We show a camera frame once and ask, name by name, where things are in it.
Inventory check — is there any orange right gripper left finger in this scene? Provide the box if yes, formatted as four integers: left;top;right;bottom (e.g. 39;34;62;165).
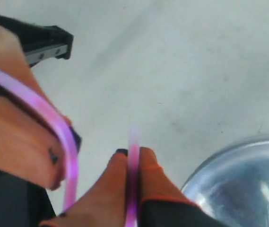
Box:
40;148;128;227

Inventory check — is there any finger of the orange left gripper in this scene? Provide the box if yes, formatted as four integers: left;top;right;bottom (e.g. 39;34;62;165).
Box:
0;96;65;190

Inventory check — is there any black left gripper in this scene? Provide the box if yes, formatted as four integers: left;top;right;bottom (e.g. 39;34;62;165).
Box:
0;13;75;227

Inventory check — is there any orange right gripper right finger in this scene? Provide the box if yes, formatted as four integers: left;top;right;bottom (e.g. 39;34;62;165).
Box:
138;146;225;227

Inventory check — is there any pink straw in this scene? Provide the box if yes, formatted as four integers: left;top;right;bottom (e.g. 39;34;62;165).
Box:
0;70;139;227

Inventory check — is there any round metal plate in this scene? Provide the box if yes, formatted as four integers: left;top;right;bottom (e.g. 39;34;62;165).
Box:
182;139;269;227

